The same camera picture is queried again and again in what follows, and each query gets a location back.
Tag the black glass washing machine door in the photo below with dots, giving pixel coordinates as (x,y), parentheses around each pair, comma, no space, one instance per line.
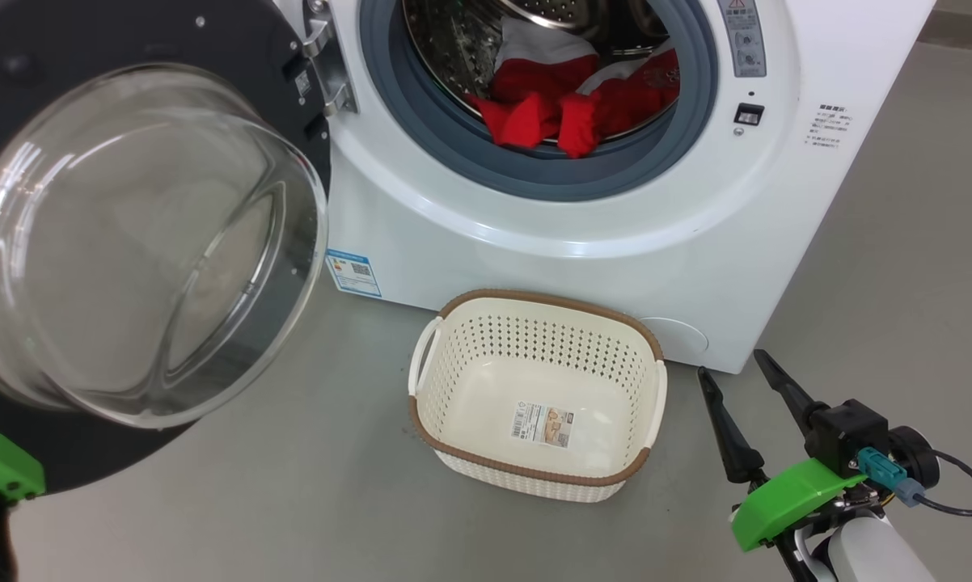
(130,242)

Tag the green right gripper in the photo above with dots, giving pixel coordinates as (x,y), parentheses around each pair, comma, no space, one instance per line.
(785,501)

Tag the metal door hinge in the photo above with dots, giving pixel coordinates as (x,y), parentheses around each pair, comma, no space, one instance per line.
(332,65)

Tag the blue energy label sticker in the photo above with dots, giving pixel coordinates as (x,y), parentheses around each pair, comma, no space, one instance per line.
(353,273)

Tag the red and white garment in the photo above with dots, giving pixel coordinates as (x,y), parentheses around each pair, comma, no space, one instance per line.
(526,117)

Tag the white front-load washing machine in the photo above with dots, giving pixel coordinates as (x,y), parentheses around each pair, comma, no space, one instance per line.
(583,218)

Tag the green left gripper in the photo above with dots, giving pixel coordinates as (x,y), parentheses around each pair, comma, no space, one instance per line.
(1,465)

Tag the paper product label sticker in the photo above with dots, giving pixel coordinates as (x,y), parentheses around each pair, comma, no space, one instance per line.
(541,426)

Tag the cream basket with brown rim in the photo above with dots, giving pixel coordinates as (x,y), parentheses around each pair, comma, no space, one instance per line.
(470,388)

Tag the grey warning sticker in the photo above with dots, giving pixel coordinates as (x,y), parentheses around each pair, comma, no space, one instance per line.
(743,40)

